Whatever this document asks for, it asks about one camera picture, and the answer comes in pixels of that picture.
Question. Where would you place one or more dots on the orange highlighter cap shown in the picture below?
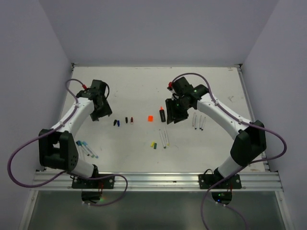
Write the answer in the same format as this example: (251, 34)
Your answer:
(150, 118)

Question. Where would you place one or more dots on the light blue capped pen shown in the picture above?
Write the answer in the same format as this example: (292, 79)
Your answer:
(93, 154)

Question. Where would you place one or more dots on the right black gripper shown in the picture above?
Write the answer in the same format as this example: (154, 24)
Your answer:
(172, 113)

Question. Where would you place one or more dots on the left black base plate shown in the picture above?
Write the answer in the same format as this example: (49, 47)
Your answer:
(106, 181)

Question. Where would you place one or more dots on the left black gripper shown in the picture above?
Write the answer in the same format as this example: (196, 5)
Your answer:
(107, 110)

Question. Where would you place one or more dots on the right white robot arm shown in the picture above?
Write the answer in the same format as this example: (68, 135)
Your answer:
(248, 137)

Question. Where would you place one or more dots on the teal capped pen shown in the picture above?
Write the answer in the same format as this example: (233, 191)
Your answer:
(87, 152)

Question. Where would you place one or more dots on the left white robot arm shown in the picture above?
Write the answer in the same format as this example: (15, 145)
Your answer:
(57, 147)

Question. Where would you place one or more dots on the black orange highlighter body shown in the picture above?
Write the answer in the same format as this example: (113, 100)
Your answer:
(162, 114)

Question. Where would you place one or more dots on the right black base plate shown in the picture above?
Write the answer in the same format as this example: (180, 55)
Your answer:
(219, 182)

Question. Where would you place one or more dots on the yellow marker pen body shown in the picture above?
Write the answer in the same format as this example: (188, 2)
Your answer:
(166, 137)

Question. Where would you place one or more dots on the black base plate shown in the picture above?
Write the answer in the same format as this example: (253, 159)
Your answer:
(219, 182)
(106, 181)

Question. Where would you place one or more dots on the green marker pen body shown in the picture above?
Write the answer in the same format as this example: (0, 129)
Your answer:
(162, 139)

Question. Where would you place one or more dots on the aluminium mounting rail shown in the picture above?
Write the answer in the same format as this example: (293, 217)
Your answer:
(178, 182)

